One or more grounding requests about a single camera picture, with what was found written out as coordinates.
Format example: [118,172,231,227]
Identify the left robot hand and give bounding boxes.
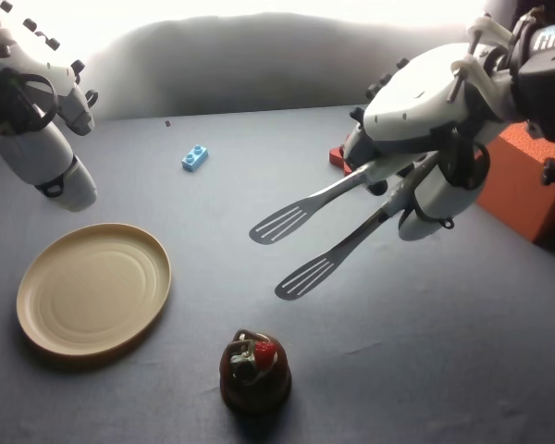
[0,0,99,214]

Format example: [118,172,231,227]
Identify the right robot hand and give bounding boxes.
[341,43,491,241]

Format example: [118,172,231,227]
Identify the metal slotted tongs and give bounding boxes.
[248,152,440,302]

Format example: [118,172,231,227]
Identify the chocolate cupcake toy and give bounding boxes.
[219,327,292,413]

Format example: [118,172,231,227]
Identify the red star block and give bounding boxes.
[327,132,358,176]

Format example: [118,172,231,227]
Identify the orange textured box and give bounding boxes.
[475,122,555,244]

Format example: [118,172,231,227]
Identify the beige round plate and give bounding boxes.
[16,223,172,358]

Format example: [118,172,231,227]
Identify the light blue toy brick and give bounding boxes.
[180,144,210,173]

